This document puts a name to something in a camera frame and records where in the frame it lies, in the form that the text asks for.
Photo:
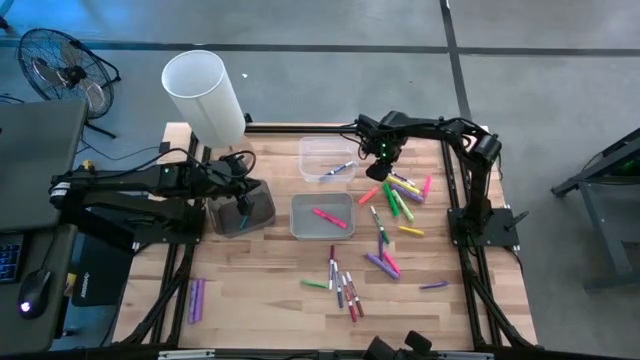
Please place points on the dark red thin marker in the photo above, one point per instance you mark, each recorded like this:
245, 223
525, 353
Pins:
355, 295

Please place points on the grey flat panel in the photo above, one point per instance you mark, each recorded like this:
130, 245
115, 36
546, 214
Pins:
40, 165

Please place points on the purple highlighter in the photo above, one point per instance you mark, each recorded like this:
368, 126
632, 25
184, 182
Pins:
383, 265
410, 194

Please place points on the pink highlighter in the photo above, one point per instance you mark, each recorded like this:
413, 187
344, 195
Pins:
392, 262
426, 187
330, 218

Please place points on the black keyboard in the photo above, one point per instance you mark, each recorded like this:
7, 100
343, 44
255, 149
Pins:
10, 260

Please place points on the black computer tower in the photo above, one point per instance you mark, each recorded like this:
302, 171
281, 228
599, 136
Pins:
102, 275

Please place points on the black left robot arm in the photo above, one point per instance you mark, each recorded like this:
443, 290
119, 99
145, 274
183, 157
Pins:
125, 182

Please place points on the dark blue thin marker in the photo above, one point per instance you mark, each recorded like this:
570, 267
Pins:
338, 285

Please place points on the purple thin marker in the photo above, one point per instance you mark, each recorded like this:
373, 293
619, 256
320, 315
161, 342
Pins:
434, 285
380, 247

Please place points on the white cylindrical table lamp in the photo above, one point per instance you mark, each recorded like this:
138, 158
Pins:
200, 95

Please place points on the yellow highlighter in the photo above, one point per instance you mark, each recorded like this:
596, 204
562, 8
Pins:
411, 230
407, 186

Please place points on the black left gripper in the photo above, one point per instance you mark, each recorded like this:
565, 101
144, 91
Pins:
235, 177

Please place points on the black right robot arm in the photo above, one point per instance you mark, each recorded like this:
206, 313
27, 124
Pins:
480, 200

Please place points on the grey metal cart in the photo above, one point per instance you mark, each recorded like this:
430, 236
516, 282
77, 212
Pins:
600, 185

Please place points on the small white marker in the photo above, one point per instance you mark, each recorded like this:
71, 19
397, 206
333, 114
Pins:
331, 255

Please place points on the silver bracket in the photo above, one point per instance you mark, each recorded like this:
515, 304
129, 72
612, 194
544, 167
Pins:
186, 354
466, 355

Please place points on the blue white thin marker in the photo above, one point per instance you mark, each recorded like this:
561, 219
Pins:
340, 168

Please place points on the teal thin marker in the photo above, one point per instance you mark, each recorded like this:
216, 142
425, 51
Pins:
243, 223

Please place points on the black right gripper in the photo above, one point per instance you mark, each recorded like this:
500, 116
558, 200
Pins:
382, 137

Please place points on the smoky translucent plastic bin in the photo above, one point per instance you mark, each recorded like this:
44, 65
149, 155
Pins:
265, 205

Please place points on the clear plastic container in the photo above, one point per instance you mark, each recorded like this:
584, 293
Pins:
320, 150

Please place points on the dark green highlighter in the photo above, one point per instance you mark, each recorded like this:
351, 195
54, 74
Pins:
391, 200

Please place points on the black floor fan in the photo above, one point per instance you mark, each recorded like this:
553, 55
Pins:
65, 75

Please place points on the small black adapter box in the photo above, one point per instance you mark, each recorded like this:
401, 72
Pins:
164, 147

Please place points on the grey plastic bin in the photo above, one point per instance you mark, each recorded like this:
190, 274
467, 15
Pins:
310, 225

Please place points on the dark desk top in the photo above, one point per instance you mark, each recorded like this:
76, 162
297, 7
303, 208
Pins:
55, 330

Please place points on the orange highlighter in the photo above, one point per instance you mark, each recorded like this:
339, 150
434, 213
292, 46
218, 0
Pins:
369, 196

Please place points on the light green highlighter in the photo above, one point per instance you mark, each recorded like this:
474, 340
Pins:
404, 207

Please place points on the green thin marker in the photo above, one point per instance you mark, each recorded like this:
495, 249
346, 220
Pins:
315, 284
379, 225

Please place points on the black bulky object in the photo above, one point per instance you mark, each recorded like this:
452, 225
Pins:
395, 347

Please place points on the magenta thin marker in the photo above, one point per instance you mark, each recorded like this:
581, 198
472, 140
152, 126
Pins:
407, 179

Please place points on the black computer mouse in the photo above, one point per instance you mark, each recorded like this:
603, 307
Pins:
34, 295

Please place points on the yellow power plug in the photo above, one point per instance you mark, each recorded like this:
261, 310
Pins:
88, 165

